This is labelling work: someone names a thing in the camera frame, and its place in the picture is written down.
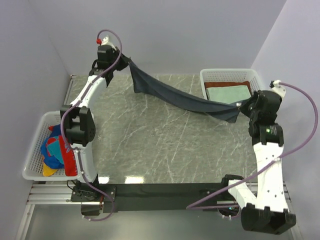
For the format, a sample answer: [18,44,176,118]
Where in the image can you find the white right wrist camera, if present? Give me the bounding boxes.
[269,80,286,99]

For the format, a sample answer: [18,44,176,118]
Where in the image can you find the aluminium front frame rail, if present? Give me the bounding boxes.
[16,175,297,240]

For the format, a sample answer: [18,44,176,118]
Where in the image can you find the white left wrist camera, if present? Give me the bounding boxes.
[96,35,116,49]

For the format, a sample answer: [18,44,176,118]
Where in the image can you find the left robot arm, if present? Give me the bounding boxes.
[60,43,129,201]

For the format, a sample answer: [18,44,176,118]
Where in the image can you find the rust brown towel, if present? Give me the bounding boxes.
[204,81,250,90]

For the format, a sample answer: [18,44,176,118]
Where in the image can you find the mint green towel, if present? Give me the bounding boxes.
[206,85,251,104]

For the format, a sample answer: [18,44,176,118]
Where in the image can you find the aluminium table edge rail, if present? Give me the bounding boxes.
[62,75,77,106]

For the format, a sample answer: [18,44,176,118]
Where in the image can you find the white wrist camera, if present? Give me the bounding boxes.
[96,35,116,49]
[269,80,286,99]

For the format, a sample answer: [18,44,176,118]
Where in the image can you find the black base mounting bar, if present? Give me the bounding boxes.
[70,182,235,213]

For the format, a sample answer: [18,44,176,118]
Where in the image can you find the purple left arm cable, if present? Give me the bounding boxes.
[60,29,123,222]

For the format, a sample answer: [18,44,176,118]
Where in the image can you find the red patterned cloth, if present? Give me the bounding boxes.
[40,124,78,177]

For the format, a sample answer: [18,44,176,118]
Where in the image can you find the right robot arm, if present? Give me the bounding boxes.
[220,90,297,235]

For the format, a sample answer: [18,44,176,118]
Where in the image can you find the blue grey cloth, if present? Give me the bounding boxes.
[129,62,240,123]

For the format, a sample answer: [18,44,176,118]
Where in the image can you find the white laundry basket with clothes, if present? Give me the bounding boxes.
[22,111,80,182]

